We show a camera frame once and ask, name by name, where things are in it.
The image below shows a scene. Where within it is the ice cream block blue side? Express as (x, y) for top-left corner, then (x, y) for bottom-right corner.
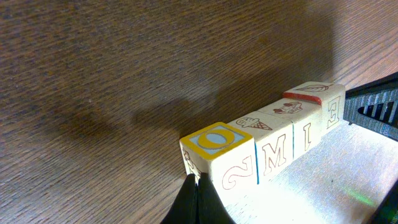
(228, 111), (294, 184)

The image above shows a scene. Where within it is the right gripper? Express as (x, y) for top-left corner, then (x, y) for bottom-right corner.
(367, 182), (398, 224)

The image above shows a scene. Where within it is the leaf block red side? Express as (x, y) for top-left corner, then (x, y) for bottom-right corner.
(282, 82), (346, 135)

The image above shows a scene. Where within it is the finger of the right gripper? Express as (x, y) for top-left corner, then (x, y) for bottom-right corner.
(343, 72), (397, 141)

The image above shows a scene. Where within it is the plain wooden block blue side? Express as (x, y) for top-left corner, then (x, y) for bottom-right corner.
(259, 98), (322, 160)

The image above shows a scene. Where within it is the green sided number block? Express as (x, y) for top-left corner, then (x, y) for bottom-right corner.
(180, 122), (257, 200)

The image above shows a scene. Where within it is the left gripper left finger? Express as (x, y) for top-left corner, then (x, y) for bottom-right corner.
(161, 174), (198, 224)

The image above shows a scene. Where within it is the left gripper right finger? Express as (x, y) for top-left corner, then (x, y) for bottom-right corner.
(196, 172), (235, 224)

